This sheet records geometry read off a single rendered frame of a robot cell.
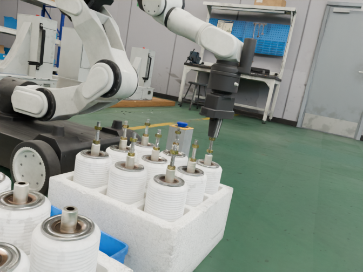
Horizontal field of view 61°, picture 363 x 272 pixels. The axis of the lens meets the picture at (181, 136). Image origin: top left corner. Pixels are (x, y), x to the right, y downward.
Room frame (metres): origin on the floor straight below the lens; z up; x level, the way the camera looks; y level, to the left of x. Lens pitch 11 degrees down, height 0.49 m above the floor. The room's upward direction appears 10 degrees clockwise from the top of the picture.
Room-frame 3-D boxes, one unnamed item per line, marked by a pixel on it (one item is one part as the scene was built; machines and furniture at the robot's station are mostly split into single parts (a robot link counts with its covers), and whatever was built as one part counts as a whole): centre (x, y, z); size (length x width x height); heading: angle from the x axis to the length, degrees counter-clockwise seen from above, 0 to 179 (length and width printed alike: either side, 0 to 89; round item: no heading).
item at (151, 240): (0.85, 0.06, 0.09); 0.39 x 0.39 x 0.18; 64
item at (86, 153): (0.80, 0.22, 0.25); 0.08 x 0.08 x 0.01
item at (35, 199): (0.47, 0.24, 0.25); 0.08 x 0.08 x 0.01
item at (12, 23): (5.72, 3.21, 0.90); 0.50 x 0.38 x 0.21; 65
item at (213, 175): (0.91, -0.09, 0.16); 0.10 x 0.10 x 0.18
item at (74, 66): (4.03, 1.08, 0.45); 1.51 x 0.57 x 0.74; 156
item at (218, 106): (0.90, -0.09, 0.46); 0.13 x 0.10 x 0.12; 135
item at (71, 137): (1.34, 0.60, 0.19); 0.64 x 0.52 x 0.33; 66
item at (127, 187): (0.75, 0.12, 0.16); 0.10 x 0.10 x 0.18
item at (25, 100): (1.36, 0.63, 0.28); 0.21 x 0.20 x 0.13; 66
